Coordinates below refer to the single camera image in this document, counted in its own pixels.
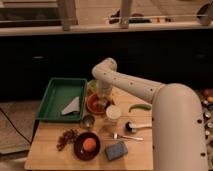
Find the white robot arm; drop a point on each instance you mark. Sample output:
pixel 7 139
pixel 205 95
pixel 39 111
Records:
pixel 178 131

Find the red bowl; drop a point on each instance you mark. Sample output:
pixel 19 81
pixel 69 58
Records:
pixel 91 105

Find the light green cup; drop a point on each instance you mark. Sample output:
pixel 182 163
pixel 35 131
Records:
pixel 92 86

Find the white plastic cup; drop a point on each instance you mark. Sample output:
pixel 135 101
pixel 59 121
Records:
pixel 113 113

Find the grey folded cloth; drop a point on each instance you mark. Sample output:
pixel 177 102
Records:
pixel 73 106

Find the small metal cup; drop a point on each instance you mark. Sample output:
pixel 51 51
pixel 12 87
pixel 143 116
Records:
pixel 88 122

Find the green plastic tray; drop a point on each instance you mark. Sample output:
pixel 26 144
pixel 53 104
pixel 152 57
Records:
pixel 59 93

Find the metal fork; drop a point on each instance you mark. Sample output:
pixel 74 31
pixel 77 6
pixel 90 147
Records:
pixel 118 136

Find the orange fruit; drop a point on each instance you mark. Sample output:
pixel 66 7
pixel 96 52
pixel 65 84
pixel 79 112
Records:
pixel 89 144

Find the brown grape bunch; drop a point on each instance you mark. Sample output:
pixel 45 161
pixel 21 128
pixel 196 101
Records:
pixel 67 137

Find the blue sponge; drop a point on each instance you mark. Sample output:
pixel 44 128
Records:
pixel 116 150

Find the dark brown plate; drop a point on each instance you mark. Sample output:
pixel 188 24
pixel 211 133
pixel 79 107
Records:
pixel 80 152

